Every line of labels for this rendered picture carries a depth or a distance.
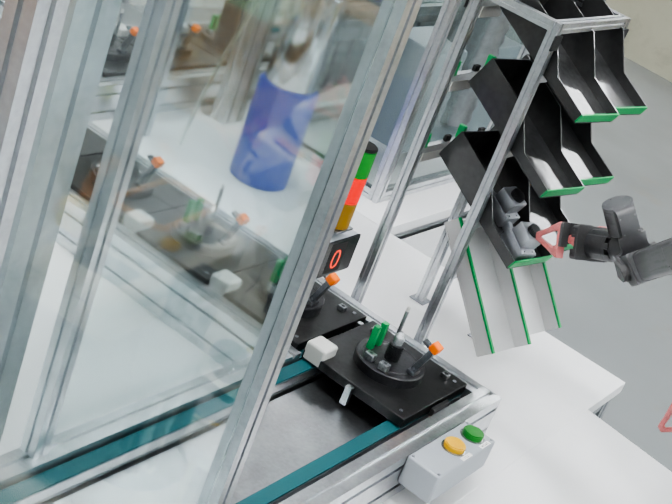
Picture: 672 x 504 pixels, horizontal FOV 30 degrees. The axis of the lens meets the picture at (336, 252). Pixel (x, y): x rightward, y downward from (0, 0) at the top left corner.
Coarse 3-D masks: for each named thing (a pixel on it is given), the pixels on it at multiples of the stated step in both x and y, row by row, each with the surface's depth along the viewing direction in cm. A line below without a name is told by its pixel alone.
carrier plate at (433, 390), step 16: (336, 336) 244; (352, 336) 246; (368, 336) 248; (304, 352) 236; (336, 352) 239; (352, 352) 241; (416, 352) 249; (320, 368) 234; (336, 368) 233; (352, 368) 235; (432, 368) 246; (352, 384) 231; (368, 384) 232; (432, 384) 240; (448, 384) 242; (464, 384) 245; (368, 400) 229; (384, 400) 229; (400, 400) 231; (416, 400) 233; (432, 400) 235; (384, 416) 228; (400, 416) 226; (416, 416) 230
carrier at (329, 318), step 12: (312, 288) 254; (324, 300) 251; (336, 300) 257; (312, 312) 247; (324, 312) 251; (336, 312) 253; (348, 312) 254; (360, 312) 256; (300, 324) 243; (312, 324) 245; (324, 324) 247; (336, 324) 248; (348, 324) 250; (300, 336) 239; (312, 336) 241; (324, 336) 244; (300, 348) 238
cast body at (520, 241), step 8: (520, 224) 246; (528, 224) 246; (504, 232) 249; (512, 232) 247; (520, 232) 245; (528, 232) 245; (504, 240) 248; (512, 240) 247; (520, 240) 245; (528, 240) 244; (536, 240) 245; (512, 248) 247; (520, 248) 245; (528, 248) 247; (512, 256) 247; (520, 256) 246; (528, 256) 247
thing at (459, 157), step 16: (448, 144) 252; (464, 144) 249; (480, 144) 260; (496, 144) 259; (448, 160) 252; (464, 160) 249; (480, 160) 261; (512, 160) 257; (464, 176) 250; (480, 176) 247; (512, 176) 257; (464, 192) 250; (496, 192) 258; (528, 192) 255; (528, 208) 255; (496, 224) 251; (512, 224) 255; (496, 240) 246; (544, 256) 251
